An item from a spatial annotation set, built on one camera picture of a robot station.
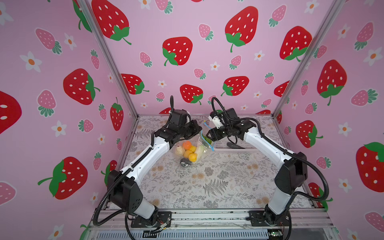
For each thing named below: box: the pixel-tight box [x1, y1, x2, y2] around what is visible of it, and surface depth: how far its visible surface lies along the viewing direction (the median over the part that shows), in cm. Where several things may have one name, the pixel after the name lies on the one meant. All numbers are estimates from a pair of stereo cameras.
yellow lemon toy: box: [188, 153, 198, 163], surface depth 90 cm
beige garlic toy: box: [175, 145, 185, 156], surface depth 95 cm
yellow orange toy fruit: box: [183, 149, 193, 159], surface depth 95 cm
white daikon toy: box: [196, 145, 204, 161], surface depth 92 cm
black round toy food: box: [180, 158, 192, 167], surface depth 91 cm
